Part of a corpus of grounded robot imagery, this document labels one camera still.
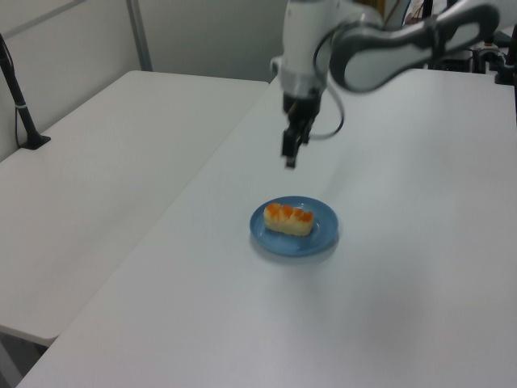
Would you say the black equipment box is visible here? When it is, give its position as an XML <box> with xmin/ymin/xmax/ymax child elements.
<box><xmin>440</xmin><ymin>47</ymin><xmax>486</xmax><ymax>74</ymax></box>

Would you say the orange-topped bread loaf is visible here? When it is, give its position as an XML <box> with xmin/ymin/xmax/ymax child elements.
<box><xmin>263</xmin><ymin>203</ymin><xmax>314</xmax><ymax>238</ymax></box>

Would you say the black pole with base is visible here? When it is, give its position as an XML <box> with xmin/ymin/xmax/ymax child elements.
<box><xmin>0</xmin><ymin>34</ymin><xmax>52</xmax><ymax>151</ymax></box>

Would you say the white side table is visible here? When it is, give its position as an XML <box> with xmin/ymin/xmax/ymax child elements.
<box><xmin>0</xmin><ymin>70</ymin><xmax>271</xmax><ymax>341</ymax></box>

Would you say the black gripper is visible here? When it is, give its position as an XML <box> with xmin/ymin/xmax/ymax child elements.
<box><xmin>280</xmin><ymin>91</ymin><xmax>322</xmax><ymax>170</ymax></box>

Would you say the black stand clamp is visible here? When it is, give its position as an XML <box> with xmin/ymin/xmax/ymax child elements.
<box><xmin>493</xmin><ymin>40</ymin><xmax>517</xmax><ymax>86</ymax></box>

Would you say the blue round plate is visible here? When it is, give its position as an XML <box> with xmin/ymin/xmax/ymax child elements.
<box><xmin>249</xmin><ymin>196</ymin><xmax>339</xmax><ymax>258</ymax></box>

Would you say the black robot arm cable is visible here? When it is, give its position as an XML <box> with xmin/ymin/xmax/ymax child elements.
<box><xmin>309</xmin><ymin>23</ymin><xmax>346</xmax><ymax>141</ymax></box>

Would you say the grey metal wall post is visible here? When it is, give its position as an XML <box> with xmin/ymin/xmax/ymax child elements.
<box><xmin>126</xmin><ymin>0</ymin><xmax>153</xmax><ymax>73</ymax></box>

